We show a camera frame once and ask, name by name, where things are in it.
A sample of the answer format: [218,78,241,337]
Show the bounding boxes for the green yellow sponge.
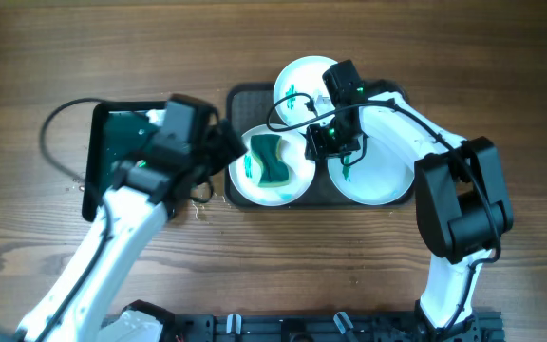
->
[250,134,291,188]

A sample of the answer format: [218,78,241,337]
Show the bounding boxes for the black mounting rail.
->
[95,299,506,342]

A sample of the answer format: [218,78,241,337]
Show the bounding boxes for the black serving tray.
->
[224,80,417,210]

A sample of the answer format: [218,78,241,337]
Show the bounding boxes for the black water basin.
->
[85,101,166,195]

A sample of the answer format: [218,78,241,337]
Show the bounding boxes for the white plate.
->
[228,124,316,206]
[327,138,414,206]
[273,56,336,126]

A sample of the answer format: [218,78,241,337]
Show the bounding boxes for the white plate top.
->
[273,56,336,126]

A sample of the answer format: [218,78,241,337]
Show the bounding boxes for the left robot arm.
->
[0,94,246,341]

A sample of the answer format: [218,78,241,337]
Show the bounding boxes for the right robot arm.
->
[305,60,514,341]

